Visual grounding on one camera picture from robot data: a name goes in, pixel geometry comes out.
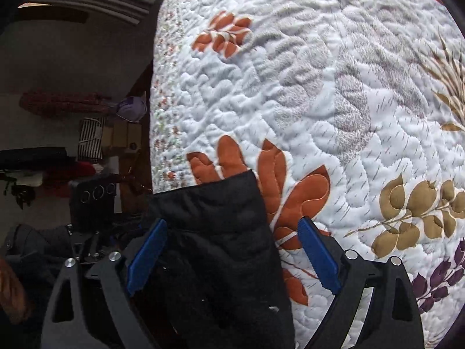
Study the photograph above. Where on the white floral quilt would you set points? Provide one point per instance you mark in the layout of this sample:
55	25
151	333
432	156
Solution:
327	98

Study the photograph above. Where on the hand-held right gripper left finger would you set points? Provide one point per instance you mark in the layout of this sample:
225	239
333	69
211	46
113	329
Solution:
147	258

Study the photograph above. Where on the purple cloth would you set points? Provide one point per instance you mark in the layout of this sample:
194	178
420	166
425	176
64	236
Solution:
130	109

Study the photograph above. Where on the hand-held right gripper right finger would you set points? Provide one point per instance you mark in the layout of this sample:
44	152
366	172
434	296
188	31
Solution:
319	258

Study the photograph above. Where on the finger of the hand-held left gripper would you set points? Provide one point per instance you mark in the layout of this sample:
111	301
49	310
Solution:
89	247

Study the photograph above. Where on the striped bag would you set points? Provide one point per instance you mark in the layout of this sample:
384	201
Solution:
90	138

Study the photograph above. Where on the red patterned cloth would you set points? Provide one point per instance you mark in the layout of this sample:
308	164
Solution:
61	102

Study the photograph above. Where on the black quilted pants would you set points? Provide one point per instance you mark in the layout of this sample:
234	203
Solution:
218	261

